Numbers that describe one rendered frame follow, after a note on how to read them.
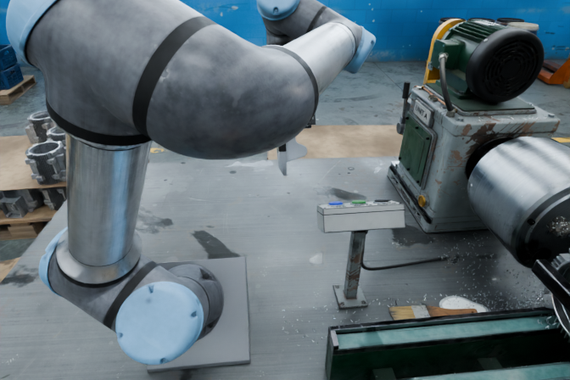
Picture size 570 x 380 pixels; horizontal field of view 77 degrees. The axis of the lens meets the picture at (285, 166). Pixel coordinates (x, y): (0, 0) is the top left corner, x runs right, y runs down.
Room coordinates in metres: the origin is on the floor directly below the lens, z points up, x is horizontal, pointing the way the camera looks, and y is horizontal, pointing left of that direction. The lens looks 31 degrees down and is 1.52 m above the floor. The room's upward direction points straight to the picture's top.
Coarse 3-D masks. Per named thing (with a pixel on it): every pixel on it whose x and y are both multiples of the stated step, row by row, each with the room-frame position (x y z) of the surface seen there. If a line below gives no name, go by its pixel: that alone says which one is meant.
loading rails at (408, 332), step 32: (416, 320) 0.43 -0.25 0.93; (448, 320) 0.43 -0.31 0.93; (480, 320) 0.44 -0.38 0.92; (512, 320) 0.44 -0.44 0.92; (544, 320) 0.44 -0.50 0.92; (352, 352) 0.38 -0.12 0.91; (384, 352) 0.39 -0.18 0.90; (416, 352) 0.39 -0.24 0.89; (448, 352) 0.40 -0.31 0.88; (480, 352) 0.41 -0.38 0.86; (512, 352) 0.41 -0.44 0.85; (544, 352) 0.42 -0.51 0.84
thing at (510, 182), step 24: (504, 144) 0.74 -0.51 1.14; (528, 144) 0.70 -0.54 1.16; (552, 144) 0.69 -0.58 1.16; (480, 168) 0.73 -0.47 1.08; (504, 168) 0.67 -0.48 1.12; (528, 168) 0.63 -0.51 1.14; (552, 168) 0.61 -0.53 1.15; (480, 192) 0.68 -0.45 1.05; (504, 192) 0.62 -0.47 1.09; (528, 192) 0.58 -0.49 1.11; (552, 192) 0.56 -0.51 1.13; (480, 216) 0.67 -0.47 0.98; (504, 216) 0.59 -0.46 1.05; (528, 216) 0.55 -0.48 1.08; (552, 216) 0.55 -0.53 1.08; (504, 240) 0.58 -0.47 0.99; (528, 240) 0.55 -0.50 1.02; (552, 240) 0.55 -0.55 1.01; (528, 264) 0.56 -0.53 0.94
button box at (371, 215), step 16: (320, 208) 0.59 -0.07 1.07; (336, 208) 0.57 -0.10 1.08; (352, 208) 0.58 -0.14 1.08; (368, 208) 0.58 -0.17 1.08; (384, 208) 0.58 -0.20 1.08; (400, 208) 0.58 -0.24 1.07; (320, 224) 0.58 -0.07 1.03; (336, 224) 0.56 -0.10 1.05; (352, 224) 0.56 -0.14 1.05; (368, 224) 0.56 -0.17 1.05; (384, 224) 0.56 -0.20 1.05; (400, 224) 0.57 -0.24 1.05
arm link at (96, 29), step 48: (48, 0) 0.29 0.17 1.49; (96, 0) 0.29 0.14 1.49; (144, 0) 0.30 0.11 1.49; (48, 48) 0.28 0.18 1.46; (96, 48) 0.27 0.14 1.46; (144, 48) 0.27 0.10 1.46; (48, 96) 0.30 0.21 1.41; (96, 96) 0.27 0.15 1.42; (144, 96) 0.25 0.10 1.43; (96, 144) 0.29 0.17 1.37; (144, 144) 0.31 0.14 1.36; (96, 192) 0.32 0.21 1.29; (96, 240) 0.35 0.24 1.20; (96, 288) 0.35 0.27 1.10
